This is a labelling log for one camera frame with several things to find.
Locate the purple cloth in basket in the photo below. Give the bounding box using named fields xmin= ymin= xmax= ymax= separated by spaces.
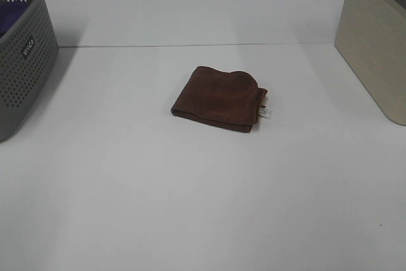
xmin=0 ymin=2 xmax=29 ymax=37

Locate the beige storage bin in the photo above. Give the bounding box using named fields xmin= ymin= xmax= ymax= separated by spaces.
xmin=335 ymin=0 xmax=405 ymax=125

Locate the white towel care label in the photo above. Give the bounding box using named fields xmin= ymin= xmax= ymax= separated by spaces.
xmin=258 ymin=106 xmax=273 ymax=119

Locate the brown towel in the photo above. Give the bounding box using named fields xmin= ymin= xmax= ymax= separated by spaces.
xmin=171 ymin=66 xmax=268 ymax=133

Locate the grey perforated laundry basket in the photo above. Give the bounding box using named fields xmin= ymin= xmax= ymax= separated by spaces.
xmin=1 ymin=0 xmax=59 ymax=141

